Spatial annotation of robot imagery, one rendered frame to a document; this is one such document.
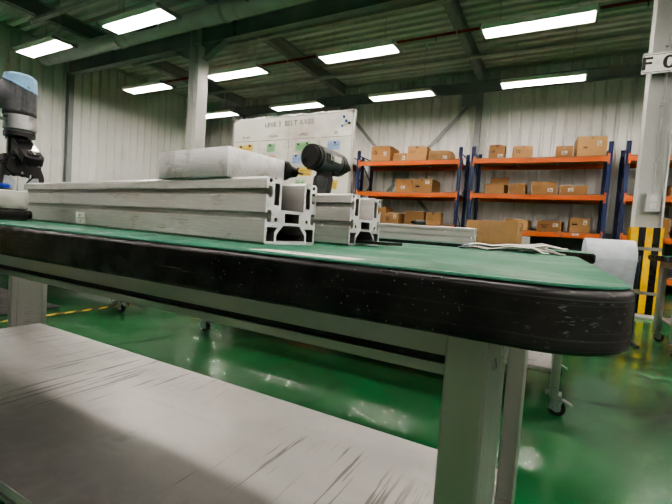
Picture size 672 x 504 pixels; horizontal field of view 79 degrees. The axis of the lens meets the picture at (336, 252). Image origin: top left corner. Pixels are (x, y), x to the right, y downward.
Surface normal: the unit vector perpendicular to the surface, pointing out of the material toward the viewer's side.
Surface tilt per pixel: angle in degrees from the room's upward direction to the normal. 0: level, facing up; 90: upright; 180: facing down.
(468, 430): 90
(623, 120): 90
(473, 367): 90
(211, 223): 90
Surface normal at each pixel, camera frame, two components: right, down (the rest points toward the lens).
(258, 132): -0.48, 0.01
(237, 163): 0.81, 0.08
